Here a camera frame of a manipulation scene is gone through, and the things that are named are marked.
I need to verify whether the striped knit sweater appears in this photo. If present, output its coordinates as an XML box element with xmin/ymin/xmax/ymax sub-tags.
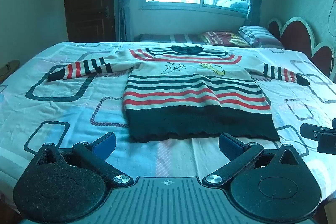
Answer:
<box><xmin>47</xmin><ymin>45</ymin><xmax>310</xmax><ymax>143</ymax></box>

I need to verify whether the striped pillow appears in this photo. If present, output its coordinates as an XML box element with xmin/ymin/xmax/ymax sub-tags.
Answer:
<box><xmin>238</xmin><ymin>26</ymin><xmax>285</xmax><ymax>49</ymax></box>

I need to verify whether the red scalloped headboard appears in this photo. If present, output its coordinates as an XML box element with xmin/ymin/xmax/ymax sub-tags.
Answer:
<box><xmin>267</xmin><ymin>17</ymin><xmax>336</xmax><ymax>77</ymax></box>

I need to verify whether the red patterned pillow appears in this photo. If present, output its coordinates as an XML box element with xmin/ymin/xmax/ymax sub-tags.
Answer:
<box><xmin>201</xmin><ymin>31</ymin><xmax>251</xmax><ymax>47</ymax></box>

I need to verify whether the light bedding on windowsill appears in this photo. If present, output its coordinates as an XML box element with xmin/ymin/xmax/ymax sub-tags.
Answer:
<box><xmin>216</xmin><ymin>0</ymin><xmax>251</xmax><ymax>11</ymax></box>

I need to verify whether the patterned white bed sheet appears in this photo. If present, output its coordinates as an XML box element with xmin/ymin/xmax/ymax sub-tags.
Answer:
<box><xmin>0</xmin><ymin>40</ymin><xmax>336</xmax><ymax>201</ymax></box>

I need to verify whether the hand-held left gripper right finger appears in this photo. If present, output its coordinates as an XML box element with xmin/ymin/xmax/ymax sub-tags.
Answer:
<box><xmin>202</xmin><ymin>133</ymin><xmax>306</xmax><ymax>186</ymax></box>

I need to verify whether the wall cable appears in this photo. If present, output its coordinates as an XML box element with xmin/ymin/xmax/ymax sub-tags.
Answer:
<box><xmin>327</xmin><ymin>0</ymin><xmax>336</xmax><ymax>39</ymax></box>

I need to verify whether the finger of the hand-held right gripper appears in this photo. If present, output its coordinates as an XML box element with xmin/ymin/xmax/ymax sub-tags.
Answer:
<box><xmin>300</xmin><ymin>123</ymin><xmax>336</xmax><ymax>140</ymax></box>
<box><xmin>317</xmin><ymin>132</ymin><xmax>336</xmax><ymax>154</ymax></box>

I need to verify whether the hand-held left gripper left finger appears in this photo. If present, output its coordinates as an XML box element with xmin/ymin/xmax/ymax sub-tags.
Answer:
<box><xmin>35</xmin><ymin>132</ymin><xmax>133</xmax><ymax>187</ymax></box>

